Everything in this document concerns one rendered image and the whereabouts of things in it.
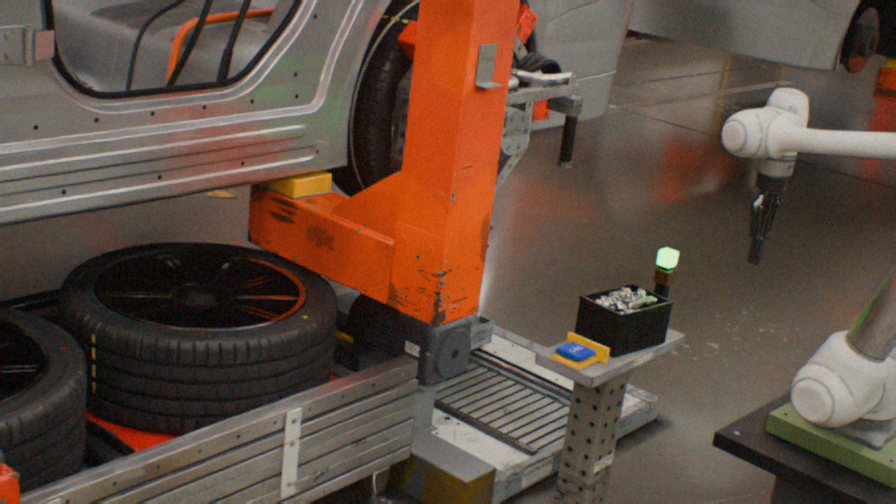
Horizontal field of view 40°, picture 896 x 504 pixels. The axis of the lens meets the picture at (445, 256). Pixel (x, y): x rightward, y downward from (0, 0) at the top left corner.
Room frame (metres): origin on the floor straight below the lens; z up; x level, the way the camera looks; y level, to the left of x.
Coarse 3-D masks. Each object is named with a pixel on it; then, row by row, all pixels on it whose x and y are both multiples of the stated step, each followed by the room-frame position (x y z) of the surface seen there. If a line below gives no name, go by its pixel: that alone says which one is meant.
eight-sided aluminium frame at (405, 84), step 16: (512, 64) 3.51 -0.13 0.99; (400, 96) 3.15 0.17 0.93; (400, 112) 3.15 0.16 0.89; (528, 112) 3.53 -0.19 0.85; (400, 128) 3.16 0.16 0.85; (400, 144) 3.16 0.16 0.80; (400, 160) 3.13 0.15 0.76; (512, 160) 3.49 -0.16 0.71; (496, 176) 3.44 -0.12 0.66; (496, 192) 3.45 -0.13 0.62
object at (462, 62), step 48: (432, 0) 2.68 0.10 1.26; (480, 0) 2.62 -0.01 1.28; (432, 48) 2.67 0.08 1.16; (480, 48) 2.63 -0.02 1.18; (432, 96) 2.66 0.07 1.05; (480, 96) 2.65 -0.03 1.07; (432, 144) 2.65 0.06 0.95; (480, 144) 2.67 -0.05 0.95; (432, 192) 2.64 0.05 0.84; (480, 192) 2.69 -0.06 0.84; (432, 240) 2.63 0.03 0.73; (480, 240) 2.71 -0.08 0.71; (432, 288) 2.62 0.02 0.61; (480, 288) 2.73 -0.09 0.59
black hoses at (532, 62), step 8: (528, 56) 3.40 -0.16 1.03; (536, 56) 3.38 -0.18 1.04; (544, 56) 3.39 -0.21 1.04; (520, 64) 3.38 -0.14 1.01; (528, 64) 3.36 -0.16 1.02; (536, 64) 3.35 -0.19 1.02; (544, 64) 3.35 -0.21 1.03; (552, 64) 3.38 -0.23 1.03; (544, 72) 3.43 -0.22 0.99; (552, 72) 3.40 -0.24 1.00; (560, 72) 3.39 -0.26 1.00; (520, 80) 3.34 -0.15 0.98
